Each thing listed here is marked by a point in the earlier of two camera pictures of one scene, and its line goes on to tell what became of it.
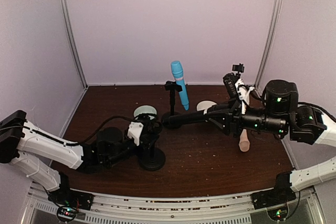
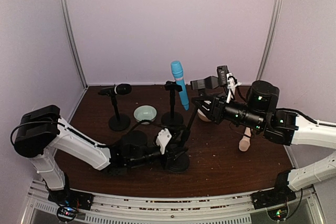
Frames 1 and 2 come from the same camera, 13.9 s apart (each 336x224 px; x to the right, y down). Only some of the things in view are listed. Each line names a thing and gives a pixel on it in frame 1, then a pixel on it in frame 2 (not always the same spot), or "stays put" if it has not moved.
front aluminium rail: x=238 y=208 stays put
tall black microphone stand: x=172 y=86 stays put
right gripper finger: x=224 y=124 -> x=207 y=112
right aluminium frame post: x=271 y=31 stays put
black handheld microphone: x=177 y=120 -> x=121 y=89
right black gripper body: x=231 y=119 -> x=216 y=109
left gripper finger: x=150 y=120 -> x=177 y=133
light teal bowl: x=145 y=109 stays put
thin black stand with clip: x=239 y=67 -> x=179 y=162
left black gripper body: x=148 y=135 -> x=171 y=156
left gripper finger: x=151 y=143 -> x=174 y=156
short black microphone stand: x=151 y=159 -> x=118 y=122
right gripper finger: x=231 y=107 -> x=198 y=99
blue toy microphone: x=177 y=71 stays put
